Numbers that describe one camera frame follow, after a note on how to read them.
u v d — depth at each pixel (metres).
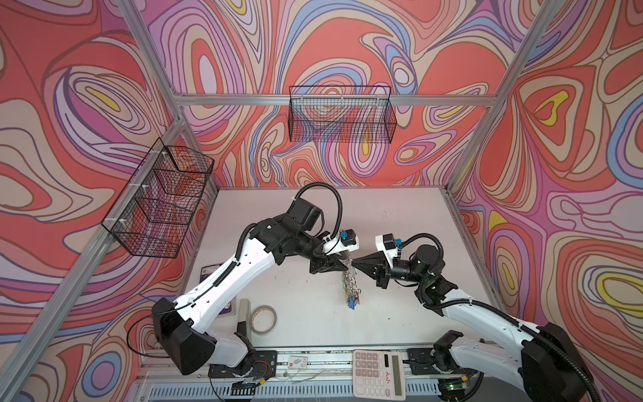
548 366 0.40
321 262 0.58
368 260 0.67
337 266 0.60
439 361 0.66
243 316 0.79
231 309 0.81
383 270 0.64
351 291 0.81
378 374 0.70
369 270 0.67
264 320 0.82
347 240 0.56
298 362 0.73
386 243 0.61
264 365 0.72
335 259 0.59
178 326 0.38
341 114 0.96
